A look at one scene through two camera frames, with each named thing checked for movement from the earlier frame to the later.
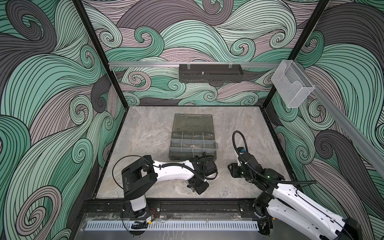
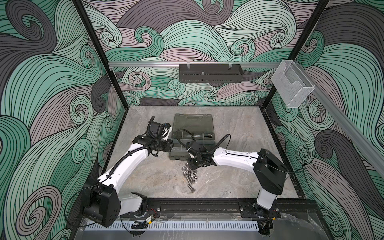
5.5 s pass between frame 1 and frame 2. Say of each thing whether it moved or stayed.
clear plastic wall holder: stayed
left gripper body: moved
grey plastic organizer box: stayed
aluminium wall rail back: stayed
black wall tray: stayed
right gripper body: moved
